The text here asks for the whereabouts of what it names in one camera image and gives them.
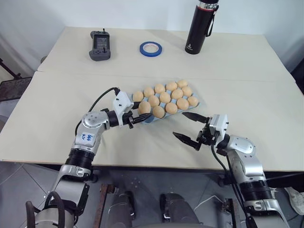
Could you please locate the tan egg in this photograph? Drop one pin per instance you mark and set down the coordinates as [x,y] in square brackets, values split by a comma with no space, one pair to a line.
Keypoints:
[153,100]
[144,107]
[177,94]
[149,91]
[171,108]
[192,101]
[182,103]
[158,111]
[182,83]
[165,97]
[138,95]
[186,91]
[171,86]
[159,88]

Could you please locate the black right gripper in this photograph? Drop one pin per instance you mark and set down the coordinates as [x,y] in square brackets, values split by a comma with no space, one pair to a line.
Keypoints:
[206,135]

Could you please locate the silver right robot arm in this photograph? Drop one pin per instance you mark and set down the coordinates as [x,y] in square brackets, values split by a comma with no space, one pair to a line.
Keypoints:
[244,147]

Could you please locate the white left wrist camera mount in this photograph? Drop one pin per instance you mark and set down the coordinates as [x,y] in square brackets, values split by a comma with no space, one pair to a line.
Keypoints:
[122,101]

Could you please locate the dark grey rounded shape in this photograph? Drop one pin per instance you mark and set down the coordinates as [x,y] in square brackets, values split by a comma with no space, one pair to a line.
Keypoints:
[122,209]
[177,209]

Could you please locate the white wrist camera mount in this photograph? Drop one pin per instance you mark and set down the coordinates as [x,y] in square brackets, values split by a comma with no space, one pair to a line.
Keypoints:
[122,101]
[219,126]

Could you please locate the blue tape roll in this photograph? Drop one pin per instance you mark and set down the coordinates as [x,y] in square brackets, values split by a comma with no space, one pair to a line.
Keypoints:
[142,51]

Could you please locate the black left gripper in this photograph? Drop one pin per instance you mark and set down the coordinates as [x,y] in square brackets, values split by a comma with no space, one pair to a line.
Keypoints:
[129,118]

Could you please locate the dark metal chair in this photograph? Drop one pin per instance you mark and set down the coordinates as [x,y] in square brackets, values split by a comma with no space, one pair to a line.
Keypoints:
[14,88]

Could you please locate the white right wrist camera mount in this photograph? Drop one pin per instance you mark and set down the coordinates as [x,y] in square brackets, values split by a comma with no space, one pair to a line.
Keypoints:
[219,126]

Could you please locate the black insulated bottle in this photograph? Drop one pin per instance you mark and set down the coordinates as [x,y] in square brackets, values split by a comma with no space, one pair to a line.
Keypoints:
[196,31]

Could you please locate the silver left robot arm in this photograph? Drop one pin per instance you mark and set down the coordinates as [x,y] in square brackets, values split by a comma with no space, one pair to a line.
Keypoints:
[91,120]

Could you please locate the rusty metal bar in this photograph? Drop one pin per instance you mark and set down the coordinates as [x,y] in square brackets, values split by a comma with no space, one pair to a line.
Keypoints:
[103,204]
[234,213]

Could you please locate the grey handheld remote controller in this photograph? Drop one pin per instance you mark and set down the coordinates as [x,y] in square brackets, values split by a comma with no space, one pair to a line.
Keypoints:
[99,53]

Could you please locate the blue egg carton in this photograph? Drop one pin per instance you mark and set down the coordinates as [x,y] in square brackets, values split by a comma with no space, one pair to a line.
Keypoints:
[148,121]

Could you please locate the black table caster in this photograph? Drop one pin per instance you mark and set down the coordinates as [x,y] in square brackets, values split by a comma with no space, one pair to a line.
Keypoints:
[95,177]
[223,181]

